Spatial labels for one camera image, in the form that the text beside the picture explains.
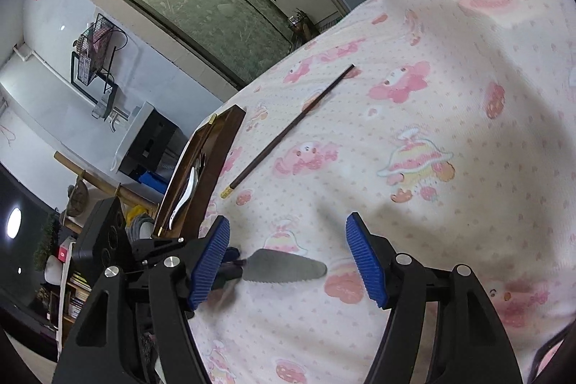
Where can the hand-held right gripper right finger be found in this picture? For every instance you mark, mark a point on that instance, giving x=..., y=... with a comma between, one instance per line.
x=364, y=265

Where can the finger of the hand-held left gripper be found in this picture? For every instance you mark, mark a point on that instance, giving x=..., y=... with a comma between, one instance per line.
x=232, y=253
x=228, y=276

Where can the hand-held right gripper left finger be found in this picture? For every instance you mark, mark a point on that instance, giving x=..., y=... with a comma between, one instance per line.
x=209, y=265

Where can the serrated metal knife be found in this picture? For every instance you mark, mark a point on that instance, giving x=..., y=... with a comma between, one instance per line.
x=283, y=269

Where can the white ceramic spoon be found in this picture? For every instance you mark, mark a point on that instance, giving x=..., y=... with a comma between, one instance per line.
x=186, y=191

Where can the metal spoon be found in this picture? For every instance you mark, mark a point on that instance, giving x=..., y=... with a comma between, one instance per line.
x=200, y=162

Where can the brown wooden tray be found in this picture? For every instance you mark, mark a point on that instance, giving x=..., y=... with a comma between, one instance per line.
x=216, y=150

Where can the dark wooden chopstick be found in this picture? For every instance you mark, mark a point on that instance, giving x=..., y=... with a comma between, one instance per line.
x=288, y=130

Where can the yellow bag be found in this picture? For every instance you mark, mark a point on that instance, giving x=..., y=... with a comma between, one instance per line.
x=136, y=213

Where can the wooden rack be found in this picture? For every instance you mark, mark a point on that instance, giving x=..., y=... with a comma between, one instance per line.
x=99, y=181

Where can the green potted plant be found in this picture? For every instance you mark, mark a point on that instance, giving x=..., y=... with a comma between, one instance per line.
x=45, y=244

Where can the blue plastic crate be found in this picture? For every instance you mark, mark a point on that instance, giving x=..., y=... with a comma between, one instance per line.
x=153, y=180

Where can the round white lamp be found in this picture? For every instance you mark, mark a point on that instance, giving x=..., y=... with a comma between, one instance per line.
x=15, y=222

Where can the black cabinet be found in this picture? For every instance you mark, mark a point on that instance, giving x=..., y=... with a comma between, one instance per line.
x=148, y=141

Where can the pink printed blanket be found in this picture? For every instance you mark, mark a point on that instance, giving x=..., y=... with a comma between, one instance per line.
x=405, y=141

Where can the utensil holder pot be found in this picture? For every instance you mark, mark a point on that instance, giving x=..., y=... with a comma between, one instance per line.
x=299, y=22

